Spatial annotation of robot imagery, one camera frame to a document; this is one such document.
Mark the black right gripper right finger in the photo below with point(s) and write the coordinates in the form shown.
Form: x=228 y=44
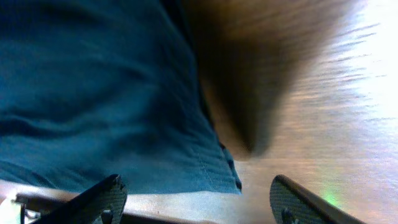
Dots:
x=292 y=203

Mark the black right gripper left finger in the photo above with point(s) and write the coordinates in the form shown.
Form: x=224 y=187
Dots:
x=102 y=203

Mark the navy blue shorts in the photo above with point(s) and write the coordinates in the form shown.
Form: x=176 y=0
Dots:
x=91 y=88

